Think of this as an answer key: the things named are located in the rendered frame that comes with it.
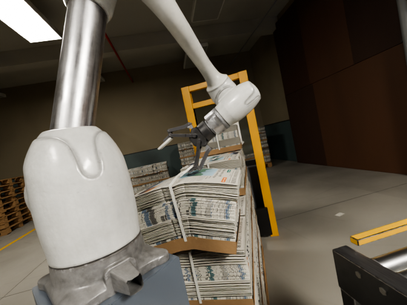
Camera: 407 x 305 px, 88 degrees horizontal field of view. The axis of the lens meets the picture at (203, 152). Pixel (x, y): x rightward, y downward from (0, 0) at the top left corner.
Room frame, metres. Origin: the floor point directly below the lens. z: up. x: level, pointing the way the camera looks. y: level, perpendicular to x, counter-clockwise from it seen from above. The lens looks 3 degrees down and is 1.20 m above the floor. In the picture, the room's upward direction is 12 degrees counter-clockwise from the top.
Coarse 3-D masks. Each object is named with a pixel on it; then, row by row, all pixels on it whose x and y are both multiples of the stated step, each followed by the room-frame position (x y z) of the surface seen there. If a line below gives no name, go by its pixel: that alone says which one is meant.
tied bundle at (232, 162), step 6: (228, 156) 1.49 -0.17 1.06; (234, 156) 1.40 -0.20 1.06; (210, 162) 1.35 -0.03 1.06; (216, 162) 1.28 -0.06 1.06; (222, 162) 1.27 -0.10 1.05; (228, 162) 1.26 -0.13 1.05; (234, 162) 1.25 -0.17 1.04; (240, 162) 1.51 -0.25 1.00; (186, 168) 1.32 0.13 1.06; (228, 168) 1.26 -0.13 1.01; (234, 168) 1.26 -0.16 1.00; (240, 168) 1.36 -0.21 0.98; (240, 174) 1.27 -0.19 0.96; (240, 186) 1.25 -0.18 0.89
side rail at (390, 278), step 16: (336, 256) 0.61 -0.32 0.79; (352, 256) 0.57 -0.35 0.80; (336, 272) 0.62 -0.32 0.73; (352, 272) 0.55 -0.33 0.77; (368, 272) 0.50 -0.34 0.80; (384, 272) 0.49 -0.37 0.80; (352, 288) 0.56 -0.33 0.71; (368, 288) 0.51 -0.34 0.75; (384, 288) 0.47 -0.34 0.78; (400, 288) 0.44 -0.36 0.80; (368, 304) 0.52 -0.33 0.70; (384, 304) 0.47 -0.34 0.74; (400, 304) 0.43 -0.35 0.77
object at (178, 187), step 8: (184, 176) 0.83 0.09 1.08; (168, 184) 0.73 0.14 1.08; (176, 184) 0.69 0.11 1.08; (168, 192) 0.70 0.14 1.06; (176, 192) 0.69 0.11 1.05; (184, 192) 0.68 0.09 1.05; (168, 200) 0.70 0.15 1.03; (176, 200) 0.69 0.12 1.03; (184, 200) 0.68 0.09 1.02; (168, 208) 0.70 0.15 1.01; (184, 208) 0.68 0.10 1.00; (176, 216) 0.69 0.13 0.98; (184, 216) 0.68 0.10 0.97; (176, 224) 0.69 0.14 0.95; (184, 224) 0.68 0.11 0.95; (176, 232) 0.69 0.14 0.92
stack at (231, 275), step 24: (240, 216) 0.98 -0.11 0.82; (240, 240) 0.74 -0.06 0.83; (192, 264) 0.72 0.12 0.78; (216, 264) 0.71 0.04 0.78; (240, 264) 0.69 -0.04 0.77; (264, 264) 1.75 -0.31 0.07; (192, 288) 0.73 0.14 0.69; (216, 288) 0.71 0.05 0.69; (240, 288) 0.69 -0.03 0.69; (264, 288) 1.28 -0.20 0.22
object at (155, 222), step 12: (168, 180) 0.85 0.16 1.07; (144, 192) 0.73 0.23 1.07; (156, 192) 0.70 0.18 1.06; (144, 204) 0.71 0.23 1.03; (156, 204) 0.71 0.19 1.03; (144, 216) 0.72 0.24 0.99; (156, 216) 0.71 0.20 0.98; (168, 216) 0.70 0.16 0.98; (144, 228) 0.72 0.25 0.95; (156, 228) 0.70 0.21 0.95; (168, 228) 0.69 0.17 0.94; (144, 240) 0.71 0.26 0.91; (156, 240) 0.71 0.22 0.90; (168, 240) 0.70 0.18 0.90
